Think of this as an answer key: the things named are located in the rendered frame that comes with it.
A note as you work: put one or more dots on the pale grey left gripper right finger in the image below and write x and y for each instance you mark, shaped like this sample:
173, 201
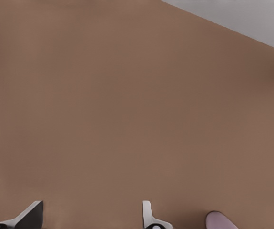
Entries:
148, 214

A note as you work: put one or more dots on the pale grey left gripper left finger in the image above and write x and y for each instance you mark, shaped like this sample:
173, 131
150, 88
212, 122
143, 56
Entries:
29, 215

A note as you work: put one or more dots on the pink cup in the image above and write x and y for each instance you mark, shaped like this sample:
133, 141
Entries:
219, 221

